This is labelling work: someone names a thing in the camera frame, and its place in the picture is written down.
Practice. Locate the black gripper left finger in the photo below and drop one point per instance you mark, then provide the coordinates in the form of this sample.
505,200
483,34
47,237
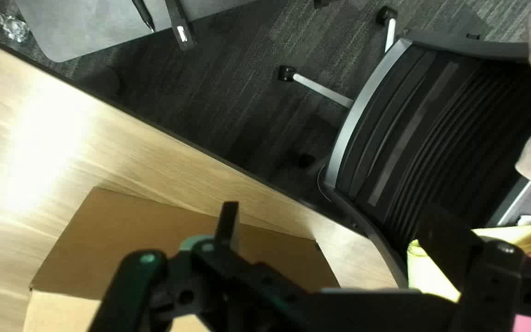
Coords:
156,288

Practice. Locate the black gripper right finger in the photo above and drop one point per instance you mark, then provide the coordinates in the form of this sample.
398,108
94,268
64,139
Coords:
499,288

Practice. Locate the cardboard box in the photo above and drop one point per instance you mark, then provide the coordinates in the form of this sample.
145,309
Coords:
125,233

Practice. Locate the grey office chair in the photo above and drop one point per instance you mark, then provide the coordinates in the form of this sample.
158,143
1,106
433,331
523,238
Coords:
433,122

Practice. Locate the black chair base legs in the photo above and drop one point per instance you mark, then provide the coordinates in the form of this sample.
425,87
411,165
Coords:
182,28

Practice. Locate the translucent chair mat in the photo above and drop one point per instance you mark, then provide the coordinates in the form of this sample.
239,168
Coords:
75,25

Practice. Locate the crumpled clear wrapper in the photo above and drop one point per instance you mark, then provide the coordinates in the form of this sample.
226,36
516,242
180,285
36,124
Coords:
14,28

